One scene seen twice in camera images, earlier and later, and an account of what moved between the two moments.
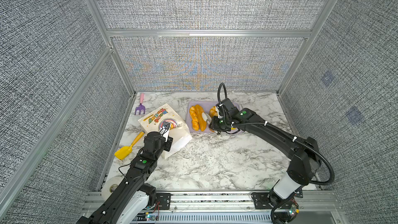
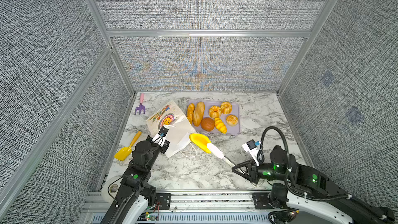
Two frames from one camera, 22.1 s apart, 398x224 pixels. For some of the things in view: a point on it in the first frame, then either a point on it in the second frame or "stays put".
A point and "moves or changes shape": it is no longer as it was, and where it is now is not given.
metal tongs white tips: x=206 y=117 to x=220 y=154
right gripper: x=214 y=124 to x=252 y=174
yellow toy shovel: x=124 y=152 stays put
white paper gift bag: x=165 y=121 moves or changes shape
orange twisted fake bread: x=195 y=124 moves or changes shape
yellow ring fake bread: x=213 y=111 stays put
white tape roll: x=110 y=185 stays put
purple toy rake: x=141 y=107 stays put
